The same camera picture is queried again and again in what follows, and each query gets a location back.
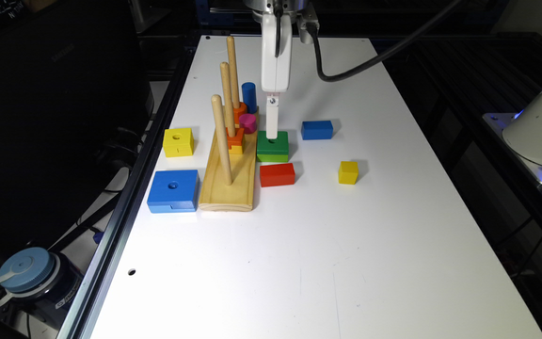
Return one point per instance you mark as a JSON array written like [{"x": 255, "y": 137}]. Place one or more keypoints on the aluminium table frame rail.
[{"x": 83, "y": 314}]

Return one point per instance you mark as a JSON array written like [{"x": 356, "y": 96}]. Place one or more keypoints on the blue lid water bottle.
[{"x": 41, "y": 283}]

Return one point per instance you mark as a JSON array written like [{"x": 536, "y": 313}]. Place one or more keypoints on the yellow square block with hole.
[{"x": 178, "y": 142}]

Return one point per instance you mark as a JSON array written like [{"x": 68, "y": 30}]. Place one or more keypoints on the front wooden peg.
[{"x": 221, "y": 137}]

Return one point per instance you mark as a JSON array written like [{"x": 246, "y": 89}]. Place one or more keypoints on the red rectangular block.
[{"x": 277, "y": 175}]

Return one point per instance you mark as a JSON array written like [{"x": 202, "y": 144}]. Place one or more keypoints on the blue cylinder block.
[{"x": 250, "y": 97}]

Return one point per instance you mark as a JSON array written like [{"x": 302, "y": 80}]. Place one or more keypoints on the large blue square block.
[{"x": 174, "y": 191}]

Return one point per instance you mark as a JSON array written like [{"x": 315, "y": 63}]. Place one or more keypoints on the orange ring block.
[{"x": 238, "y": 112}]

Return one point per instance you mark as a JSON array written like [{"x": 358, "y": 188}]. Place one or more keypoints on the wooden peg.
[
  {"x": 233, "y": 71},
  {"x": 221, "y": 137},
  {"x": 228, "y": 106}
]

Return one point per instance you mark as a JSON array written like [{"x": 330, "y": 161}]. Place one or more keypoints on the blue rectangular block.
[{"x": 312, "y": 130}]

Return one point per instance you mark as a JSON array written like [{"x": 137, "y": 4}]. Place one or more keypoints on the rear wooden peg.
[{"x": 233, "y": 71}]

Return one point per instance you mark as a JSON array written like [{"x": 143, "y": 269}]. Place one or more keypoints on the orange yellow stacked block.
[{"x": 235, "y": 144}]

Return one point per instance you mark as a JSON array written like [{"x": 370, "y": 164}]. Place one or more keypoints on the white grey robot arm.
[{"x": 301, "y": 12}]

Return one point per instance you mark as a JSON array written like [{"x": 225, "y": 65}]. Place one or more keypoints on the middle wooden peg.
[{"x": 228, "y": 106}]

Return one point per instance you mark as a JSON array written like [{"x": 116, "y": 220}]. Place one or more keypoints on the green square block with hole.
[{"x": 272, "y": 150}]

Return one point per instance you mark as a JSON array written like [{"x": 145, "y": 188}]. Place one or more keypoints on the small yellow cube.
[{"x": 348, "y": 172}]

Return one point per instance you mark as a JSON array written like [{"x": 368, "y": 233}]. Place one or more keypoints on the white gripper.
[{"x": 276, "y": 65}]

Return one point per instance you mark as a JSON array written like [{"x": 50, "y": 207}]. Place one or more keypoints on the magenta cylinder block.
[{"x": 248, "y": 122}]

